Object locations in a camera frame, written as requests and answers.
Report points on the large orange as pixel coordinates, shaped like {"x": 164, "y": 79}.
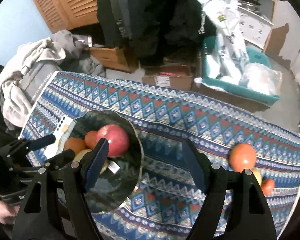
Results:
{"x": 242, "y": 156}

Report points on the clear plastic bag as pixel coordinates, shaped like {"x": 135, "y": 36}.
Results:
{"x": 262, "y": 79}

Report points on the red apple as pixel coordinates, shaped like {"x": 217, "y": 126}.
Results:
{"x": 267, "y": 186}
{"x": 118, "y": 139}

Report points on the wooden louvered cabinet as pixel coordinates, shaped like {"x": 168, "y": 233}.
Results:
{"x": 67, "y": 14}

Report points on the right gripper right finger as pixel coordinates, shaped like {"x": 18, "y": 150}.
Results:
{"x": 213, "y": 180}

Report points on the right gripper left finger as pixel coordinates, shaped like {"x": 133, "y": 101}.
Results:
{"x": 78, "y": 178}

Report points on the black hanging garment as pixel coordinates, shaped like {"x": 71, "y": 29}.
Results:
{"x": 153, "y": 29}

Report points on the grey white clothes pile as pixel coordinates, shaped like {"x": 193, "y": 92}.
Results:
{"x": 28, "y": 71}

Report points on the white perforated storage basket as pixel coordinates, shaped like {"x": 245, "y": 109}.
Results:
{"x": 255, "y": 28}

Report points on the large green pear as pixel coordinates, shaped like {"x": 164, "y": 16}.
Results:
{"x": 78, "y": 157}

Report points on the small orange in plate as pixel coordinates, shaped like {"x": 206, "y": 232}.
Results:
{"x": 90, "y": 139}

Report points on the white printed plastic bag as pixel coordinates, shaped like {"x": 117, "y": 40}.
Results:
{"x": 229, "y": 56}

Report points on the patterned blue tablecloth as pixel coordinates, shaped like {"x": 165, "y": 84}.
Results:
{"x": 166, "y": 202}

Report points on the small orange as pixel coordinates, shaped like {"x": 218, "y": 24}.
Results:
{"x": 90, "y": 139}
{"x": 74, "y": 144}

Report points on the yellow-green mango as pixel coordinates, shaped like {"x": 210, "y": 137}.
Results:
{"x": 257, "y": 175}

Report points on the dark marbled plate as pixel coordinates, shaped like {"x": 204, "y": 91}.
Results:
{"x": 122, "y": 176}

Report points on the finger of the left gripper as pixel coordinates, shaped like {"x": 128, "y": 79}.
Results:
{"x": 22, "y": 147}
{"x": 60, "y": 160}

